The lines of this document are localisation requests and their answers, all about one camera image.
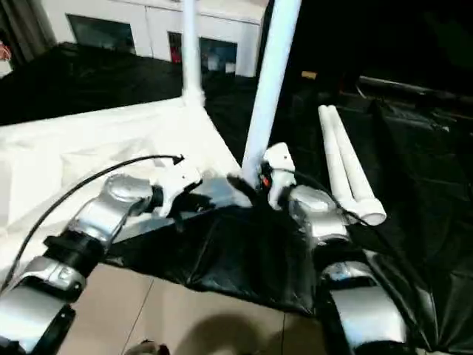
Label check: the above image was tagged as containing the large black screen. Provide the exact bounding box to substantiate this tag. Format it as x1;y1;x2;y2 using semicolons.
285;0;473;89

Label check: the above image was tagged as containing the white plastic table leg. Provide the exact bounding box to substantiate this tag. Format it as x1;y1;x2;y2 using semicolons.
318;105;364;223
180;0;207;109
327;105;387;226
240;0;302;175

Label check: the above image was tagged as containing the white cabinet with glass doors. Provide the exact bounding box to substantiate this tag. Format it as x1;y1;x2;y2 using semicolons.
41;0;267;77

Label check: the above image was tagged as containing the black plastic mat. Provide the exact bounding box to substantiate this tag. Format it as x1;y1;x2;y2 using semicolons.
0;43;473;348

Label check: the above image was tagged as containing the white plastic table top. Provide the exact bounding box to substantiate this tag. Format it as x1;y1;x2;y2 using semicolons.
0;96;256;271

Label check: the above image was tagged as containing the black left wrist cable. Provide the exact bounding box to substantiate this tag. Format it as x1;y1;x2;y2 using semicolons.
0;154;186;285

